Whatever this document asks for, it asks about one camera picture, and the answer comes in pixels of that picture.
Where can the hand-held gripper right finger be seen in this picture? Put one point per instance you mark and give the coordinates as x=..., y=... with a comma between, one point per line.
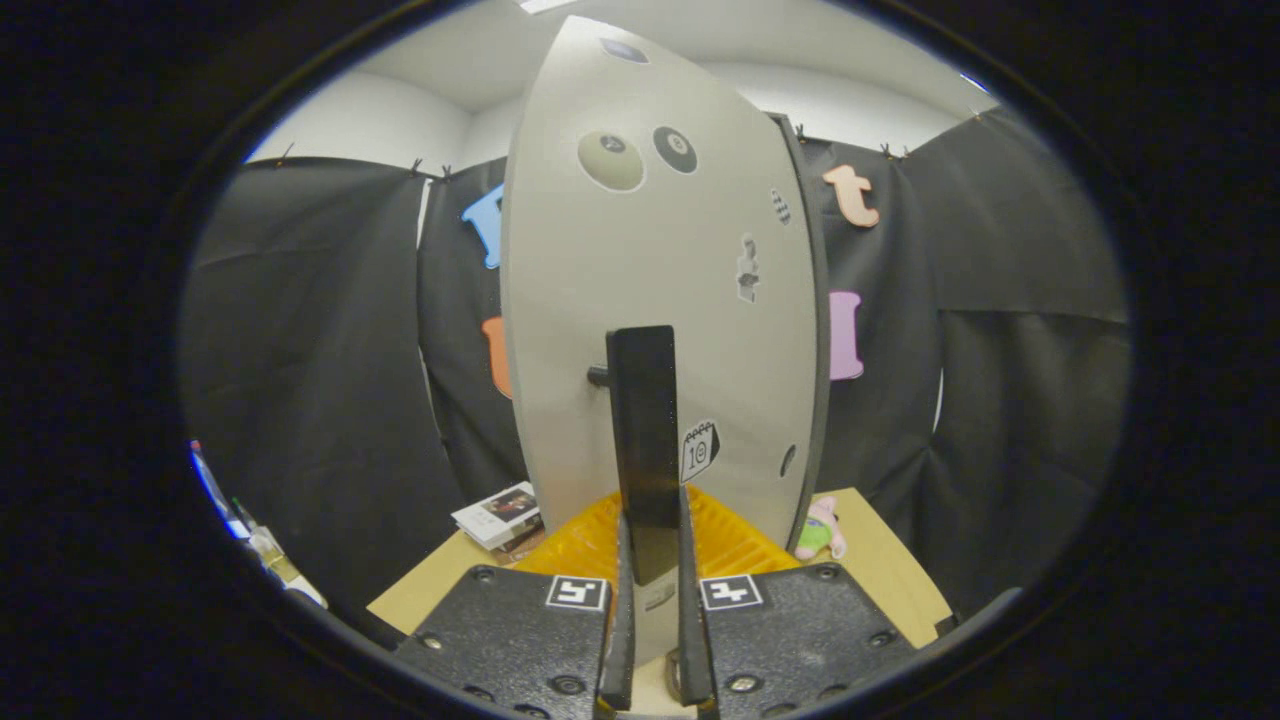
x=790, y=630

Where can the dark book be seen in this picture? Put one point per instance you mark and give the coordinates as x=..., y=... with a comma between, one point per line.
x=530, y=545

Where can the white shoe cabinet door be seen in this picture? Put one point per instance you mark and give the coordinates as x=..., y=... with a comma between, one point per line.
x=570, y=300

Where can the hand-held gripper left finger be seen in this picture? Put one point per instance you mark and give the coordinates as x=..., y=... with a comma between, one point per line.
x=520, y=630

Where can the blue and white clutter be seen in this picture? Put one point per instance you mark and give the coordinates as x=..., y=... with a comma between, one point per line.
x=215, y=490

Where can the grey shoe cabinet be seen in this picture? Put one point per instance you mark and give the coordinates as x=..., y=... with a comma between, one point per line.
x=819, y=350

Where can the black backdrop cloth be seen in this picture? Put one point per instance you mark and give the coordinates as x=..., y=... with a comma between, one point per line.
x=1020, y=250

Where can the green and pink plush toy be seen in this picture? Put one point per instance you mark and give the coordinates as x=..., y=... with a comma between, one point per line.
x=818, y=535

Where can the long ceiling light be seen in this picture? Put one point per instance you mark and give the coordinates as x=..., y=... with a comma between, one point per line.
x=545, y=5

